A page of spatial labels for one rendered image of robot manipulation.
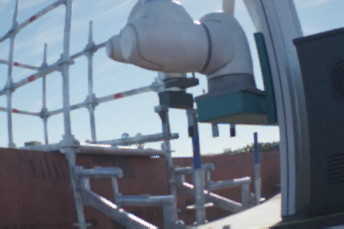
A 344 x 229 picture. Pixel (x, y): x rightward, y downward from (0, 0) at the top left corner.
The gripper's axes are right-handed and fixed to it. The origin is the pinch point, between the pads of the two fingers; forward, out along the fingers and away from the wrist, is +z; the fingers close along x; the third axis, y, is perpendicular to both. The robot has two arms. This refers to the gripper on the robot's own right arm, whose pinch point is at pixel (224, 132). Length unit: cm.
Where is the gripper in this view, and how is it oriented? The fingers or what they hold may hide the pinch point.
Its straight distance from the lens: 169.2
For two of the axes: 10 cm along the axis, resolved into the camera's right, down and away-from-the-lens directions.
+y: 7.4, -1.8, -6.5
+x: 6.7, 0.7, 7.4
